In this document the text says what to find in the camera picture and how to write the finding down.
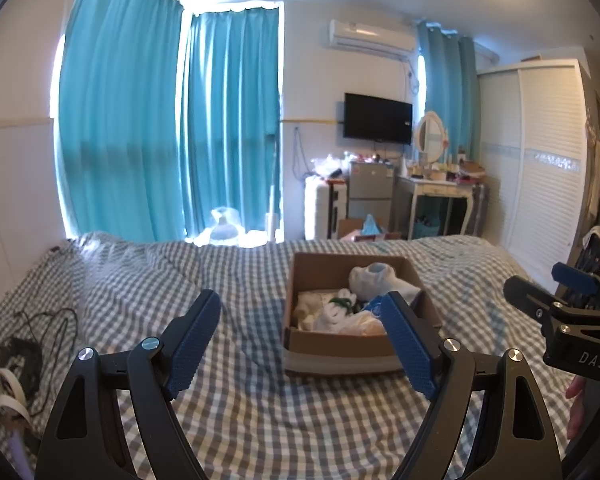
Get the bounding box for brown cardboard box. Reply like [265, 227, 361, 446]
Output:
[282, 252, 443, 376]

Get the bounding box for grey checked blanket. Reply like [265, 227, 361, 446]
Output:
[0, 231, 581, 480]

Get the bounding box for silver suitcase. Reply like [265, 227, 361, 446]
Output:
[467, 185, 486, 236]

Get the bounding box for crumpled plastic bags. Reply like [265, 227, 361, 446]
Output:
[312, 155, 348, 179]

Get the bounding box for clear plastic bag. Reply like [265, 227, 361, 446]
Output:
[210, 206, 243, 241]

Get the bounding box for narrow teal curtain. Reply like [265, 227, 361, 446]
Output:
[182, 2, 283, 246]

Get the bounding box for white tape roll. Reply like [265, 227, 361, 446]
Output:
[0, 395, 33, 431]
[0, 368, 26, 401]

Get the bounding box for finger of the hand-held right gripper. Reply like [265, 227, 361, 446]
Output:
[503, 275, 600, 322]
[551, 261, 600, 302]

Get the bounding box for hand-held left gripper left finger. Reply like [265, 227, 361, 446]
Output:
[32, 288, 222, 480]

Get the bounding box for white slatted wardrobe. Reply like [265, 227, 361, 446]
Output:
[477, 59, 598, 281]

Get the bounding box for person's right hand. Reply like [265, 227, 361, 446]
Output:
[566, 375, 589, 441]

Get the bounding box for tissue pack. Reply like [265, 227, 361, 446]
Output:
[314, 307, 387, 337]

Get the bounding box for small grey fridge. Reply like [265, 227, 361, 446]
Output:
[348, 160, 395, 236]

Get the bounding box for black cable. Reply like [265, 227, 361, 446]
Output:
[0, 307, 81, 411]

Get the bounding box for wide teal curtain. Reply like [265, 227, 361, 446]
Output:
[55, 0, 186, 243]

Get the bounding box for white air conditioner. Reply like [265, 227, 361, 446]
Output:
[328, 19, 417, 53]

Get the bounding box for black wall television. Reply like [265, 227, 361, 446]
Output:
[343, 92, 414, 145]

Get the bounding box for pale grey plush item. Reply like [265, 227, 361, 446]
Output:
[349, 262, 423, 306]

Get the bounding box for white suitcase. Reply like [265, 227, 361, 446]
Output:
[304, 177, 350, 241]

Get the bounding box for oval white mirror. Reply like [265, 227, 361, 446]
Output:
[413, 111, 445, 165]

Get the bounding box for short teal curtain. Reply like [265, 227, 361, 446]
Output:
[415, 22, 481, 166]

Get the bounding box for pale purple strip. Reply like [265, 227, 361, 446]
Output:
[7, 430, 36, 480]

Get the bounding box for white dressing table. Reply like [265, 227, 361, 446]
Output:
[395, 175, 483, 241]

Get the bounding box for dark patterned cloth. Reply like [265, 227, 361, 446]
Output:
[0, 337, 43, 396]

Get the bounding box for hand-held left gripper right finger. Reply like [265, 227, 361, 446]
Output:
[381, 291, 563, 480]

